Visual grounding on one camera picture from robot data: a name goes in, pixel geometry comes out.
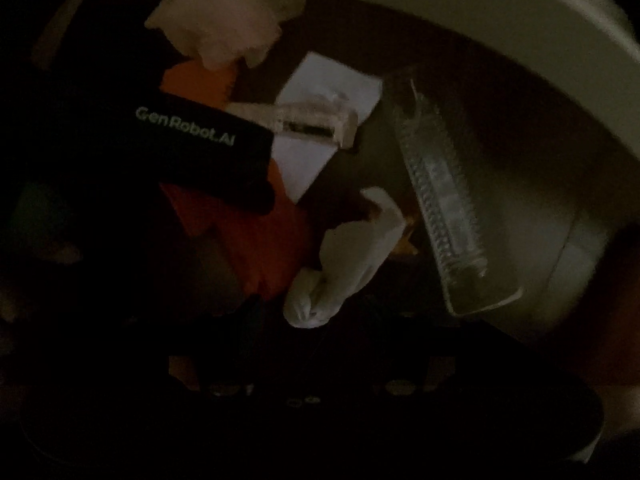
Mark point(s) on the clear plastic blister pack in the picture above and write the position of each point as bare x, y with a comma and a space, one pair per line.
442, 190

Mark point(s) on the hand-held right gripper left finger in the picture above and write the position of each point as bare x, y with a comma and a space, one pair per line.
250, 345

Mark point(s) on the white paper sheet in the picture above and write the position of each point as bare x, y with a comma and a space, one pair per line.
322, 85

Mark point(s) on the orange wrapper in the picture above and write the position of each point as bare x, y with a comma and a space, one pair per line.
285, 240

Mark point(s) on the small orange paper scrap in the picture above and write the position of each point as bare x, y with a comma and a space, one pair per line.
407, 242

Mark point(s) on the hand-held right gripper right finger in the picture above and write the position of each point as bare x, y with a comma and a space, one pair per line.
387, 345

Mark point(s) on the white tissue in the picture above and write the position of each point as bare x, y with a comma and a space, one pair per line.
345, 255

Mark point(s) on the white round waste bin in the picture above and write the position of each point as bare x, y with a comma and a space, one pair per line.
500, 5

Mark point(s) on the pale pink crumpled tissue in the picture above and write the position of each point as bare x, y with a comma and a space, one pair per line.
220, 15

